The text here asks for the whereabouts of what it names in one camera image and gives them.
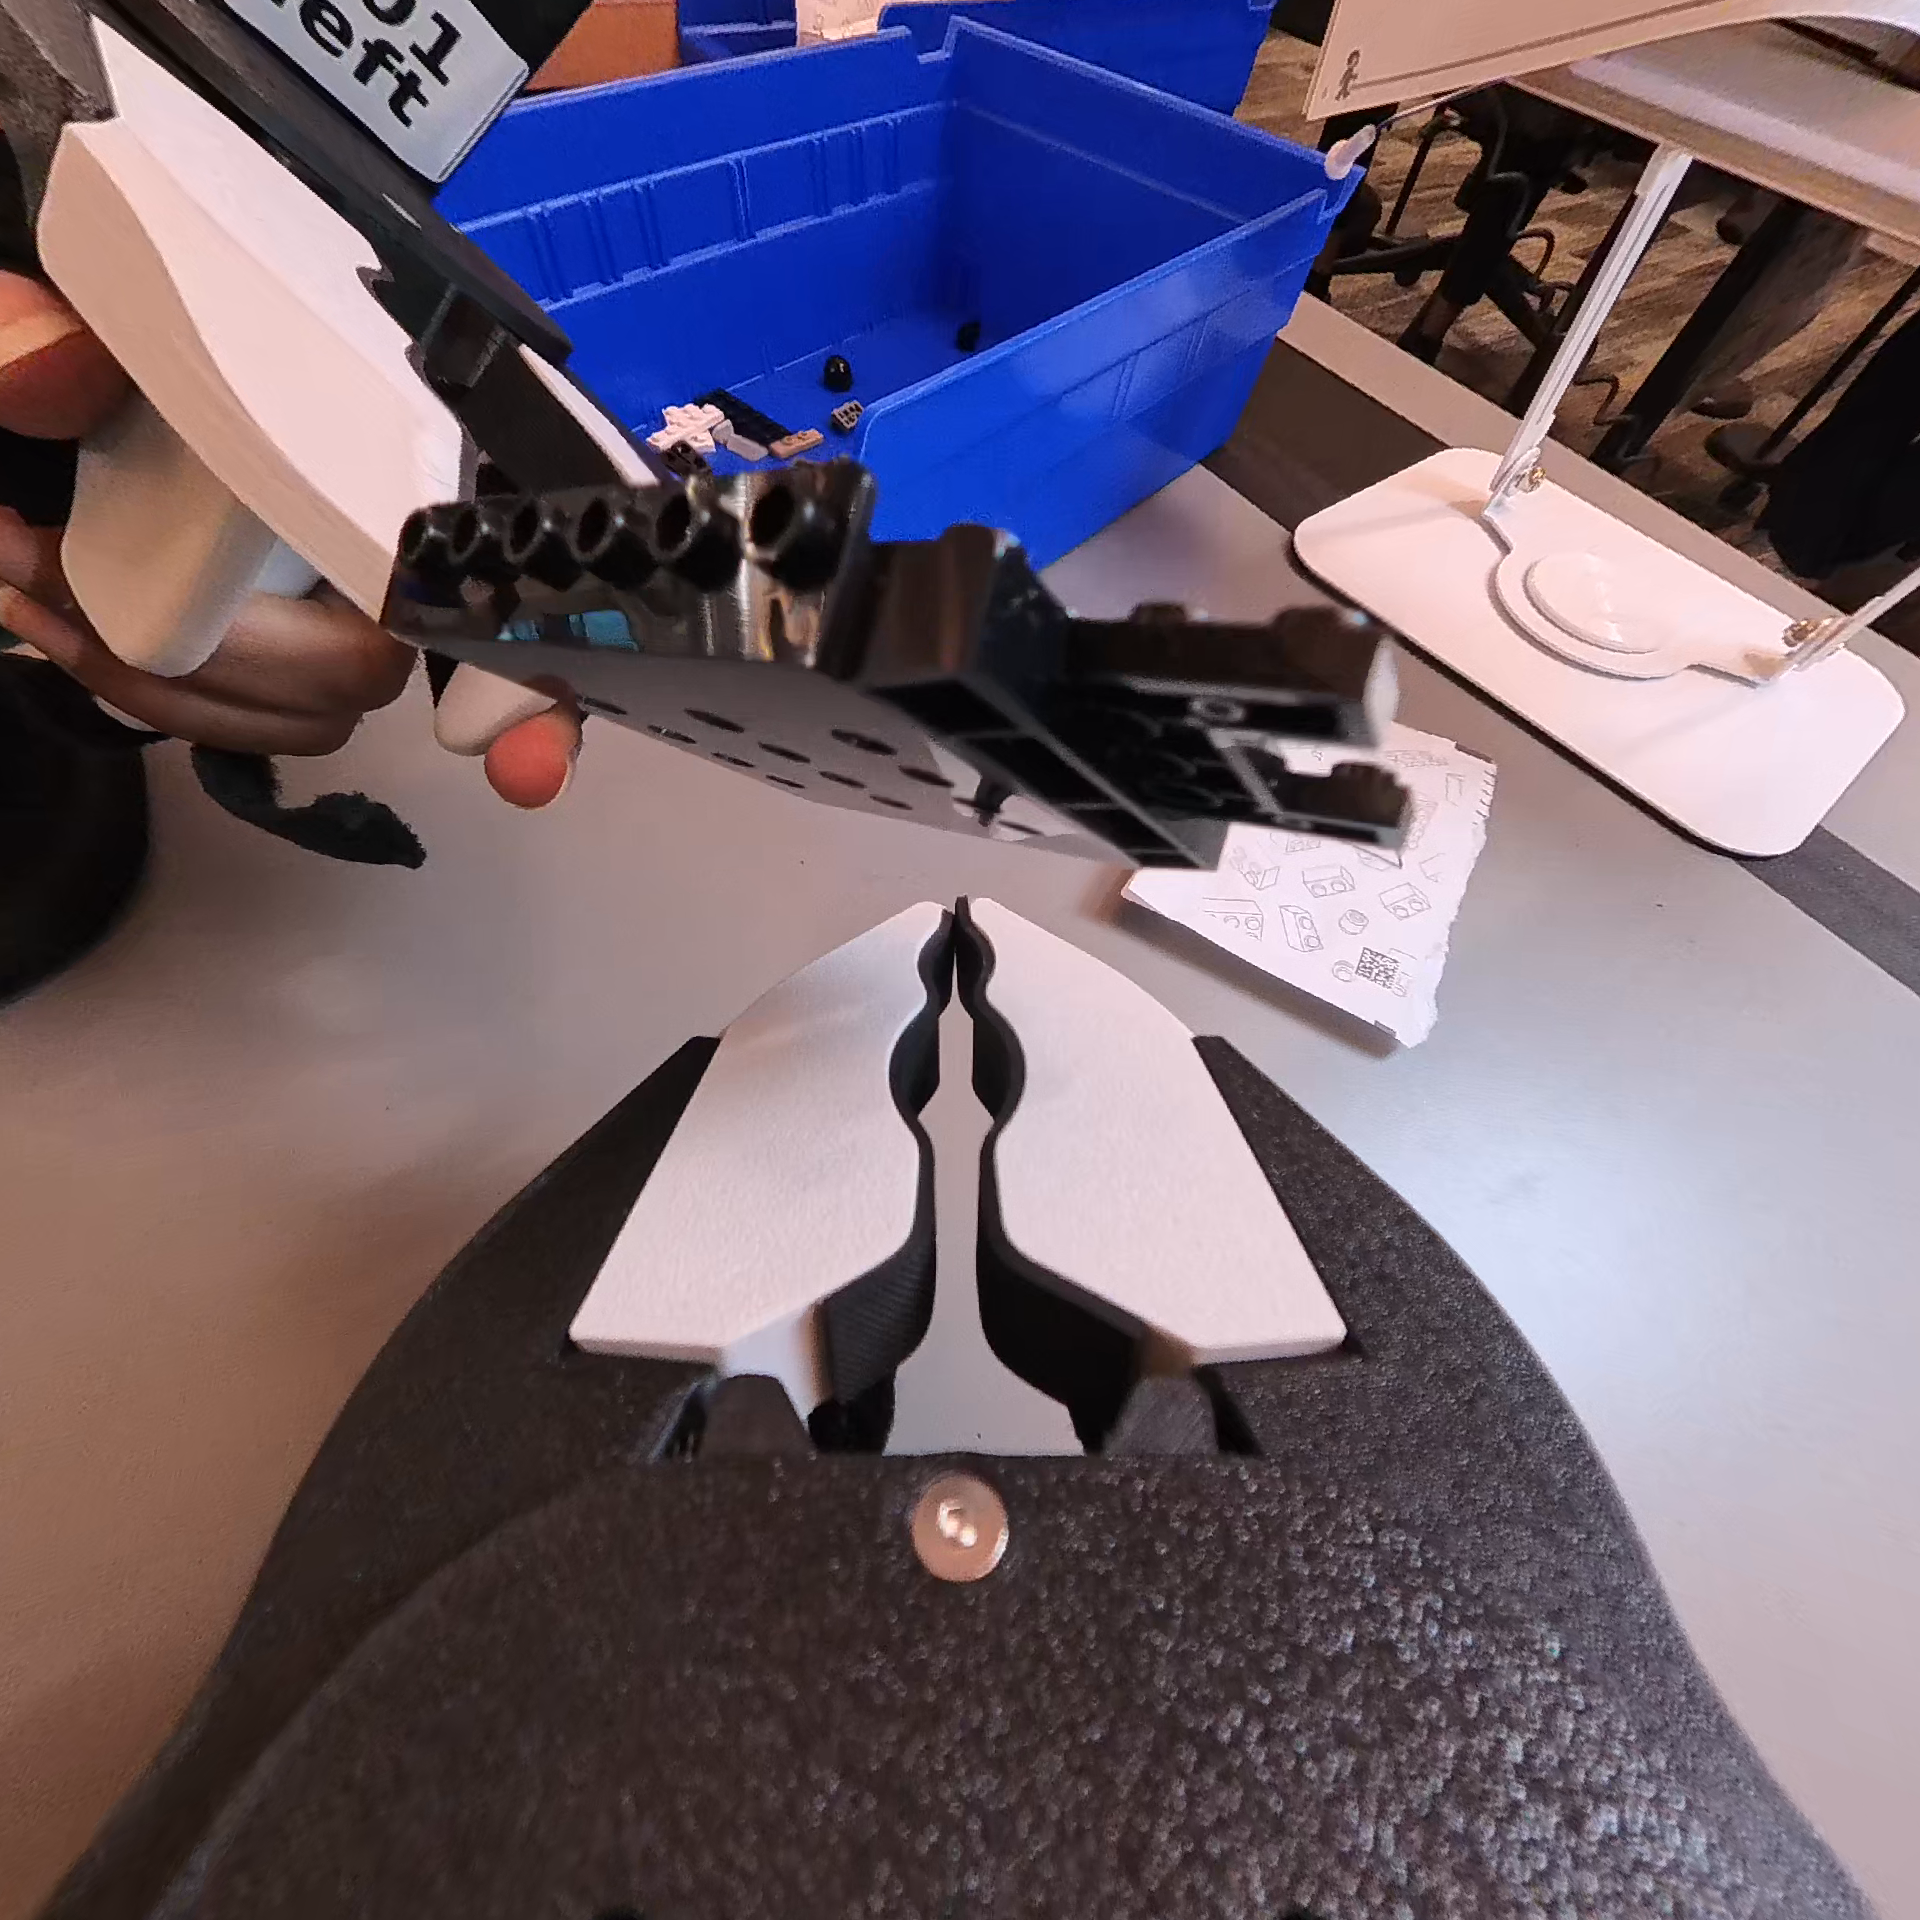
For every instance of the white office table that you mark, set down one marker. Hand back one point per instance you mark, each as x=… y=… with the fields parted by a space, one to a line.
x=1770 y=136

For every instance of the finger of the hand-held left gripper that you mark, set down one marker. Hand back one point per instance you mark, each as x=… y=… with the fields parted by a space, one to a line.
x=617 y=429

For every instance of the brown cardboard box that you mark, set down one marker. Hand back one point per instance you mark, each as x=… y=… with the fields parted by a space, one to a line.
x=617 y=45

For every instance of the white printed paper bag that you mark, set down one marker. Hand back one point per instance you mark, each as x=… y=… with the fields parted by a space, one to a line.
x=1320 y=931

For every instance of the black office chair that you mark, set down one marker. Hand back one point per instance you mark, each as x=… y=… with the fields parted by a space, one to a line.
x=1478 y=254

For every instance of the pile of loose lego pieces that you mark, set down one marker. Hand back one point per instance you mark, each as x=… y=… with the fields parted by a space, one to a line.
x=691 y=429

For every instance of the person's left hand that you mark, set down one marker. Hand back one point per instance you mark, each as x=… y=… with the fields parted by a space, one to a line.
x=224 y=675

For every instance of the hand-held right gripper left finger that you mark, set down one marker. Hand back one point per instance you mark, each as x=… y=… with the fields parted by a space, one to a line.
x=750 y=1201

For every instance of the blue plastic bin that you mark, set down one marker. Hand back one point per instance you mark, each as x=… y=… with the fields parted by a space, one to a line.
x=1050 y=224
x=1050 y=45

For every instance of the black padded chair armrest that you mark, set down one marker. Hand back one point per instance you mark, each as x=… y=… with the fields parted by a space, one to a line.
x=60 y=871

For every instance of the black lego car chassis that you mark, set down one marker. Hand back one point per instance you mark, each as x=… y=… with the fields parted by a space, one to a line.
x=902 y=630

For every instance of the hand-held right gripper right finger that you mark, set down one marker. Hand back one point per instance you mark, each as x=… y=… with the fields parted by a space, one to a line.
x=1155 y=1201

